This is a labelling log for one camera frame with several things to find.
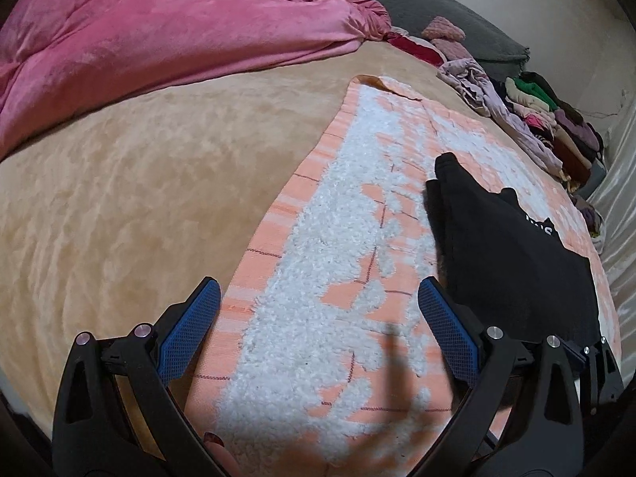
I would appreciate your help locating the grey headboard cover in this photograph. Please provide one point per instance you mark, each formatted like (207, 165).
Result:
(447, 10)

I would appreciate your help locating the person's left hand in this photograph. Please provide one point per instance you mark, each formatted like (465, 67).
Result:
(221, 454)

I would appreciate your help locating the white glossy bed sheet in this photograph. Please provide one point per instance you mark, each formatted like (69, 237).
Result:
(618, 198)

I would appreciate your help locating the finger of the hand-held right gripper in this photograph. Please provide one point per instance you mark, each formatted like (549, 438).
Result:
(601, 377)

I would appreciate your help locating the orange and white fluffy mat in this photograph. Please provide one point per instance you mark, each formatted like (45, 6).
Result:
(323, 258)

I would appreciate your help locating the pink quilt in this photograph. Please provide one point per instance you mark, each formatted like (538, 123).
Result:
(149, 25)

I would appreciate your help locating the pink knitted garment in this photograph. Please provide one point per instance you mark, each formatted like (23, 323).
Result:
(443, 29)

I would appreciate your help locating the lilac crumpled garment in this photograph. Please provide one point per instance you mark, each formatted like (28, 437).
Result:
(502, 114)

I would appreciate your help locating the pink folded cloth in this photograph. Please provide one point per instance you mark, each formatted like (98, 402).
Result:
(454, 50)

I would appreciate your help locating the red cloth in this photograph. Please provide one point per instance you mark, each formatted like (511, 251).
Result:
(415, 49)

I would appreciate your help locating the pile of folded clothes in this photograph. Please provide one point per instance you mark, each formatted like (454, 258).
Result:
(556, 119)

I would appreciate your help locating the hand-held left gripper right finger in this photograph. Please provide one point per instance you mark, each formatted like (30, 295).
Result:
(447, 330)

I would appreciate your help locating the beige plush bed blanket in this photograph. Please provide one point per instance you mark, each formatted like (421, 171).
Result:
(149, 184)

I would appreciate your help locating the black sweatshirt orange patches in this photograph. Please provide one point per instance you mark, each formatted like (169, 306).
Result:
(502, 258)

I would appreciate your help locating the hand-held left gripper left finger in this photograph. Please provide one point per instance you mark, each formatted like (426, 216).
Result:
(191, 325)

